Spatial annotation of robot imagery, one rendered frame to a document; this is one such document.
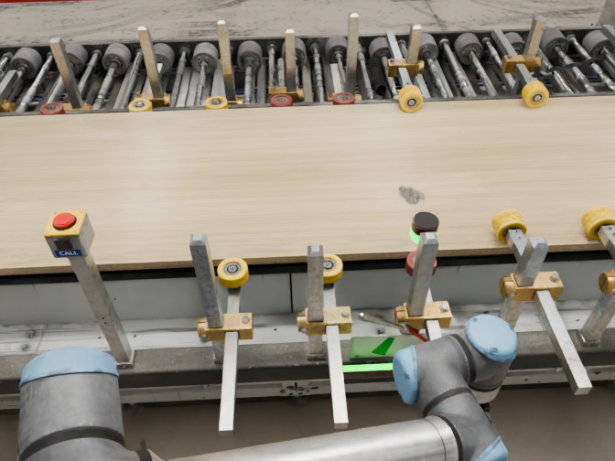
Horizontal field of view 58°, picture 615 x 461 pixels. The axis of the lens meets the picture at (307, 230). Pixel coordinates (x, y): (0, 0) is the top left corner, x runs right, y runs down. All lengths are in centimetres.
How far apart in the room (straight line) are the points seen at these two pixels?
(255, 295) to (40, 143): 92
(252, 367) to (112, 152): 87
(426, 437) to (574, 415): 161
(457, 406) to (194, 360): 83
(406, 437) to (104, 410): 41
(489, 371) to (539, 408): 139
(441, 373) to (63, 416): 57
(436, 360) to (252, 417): 136
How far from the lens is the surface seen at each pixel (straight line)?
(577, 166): 195
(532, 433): 234
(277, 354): 153
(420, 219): 126
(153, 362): 158
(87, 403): 72
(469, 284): 172
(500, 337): 101
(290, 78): 218
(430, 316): 142
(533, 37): 230
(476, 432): 92
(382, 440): 82
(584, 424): 243
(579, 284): 187
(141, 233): 161
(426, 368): 96
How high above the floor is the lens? 199
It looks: 45 degrees down
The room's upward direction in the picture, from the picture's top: 1 degrees counter-clockwise
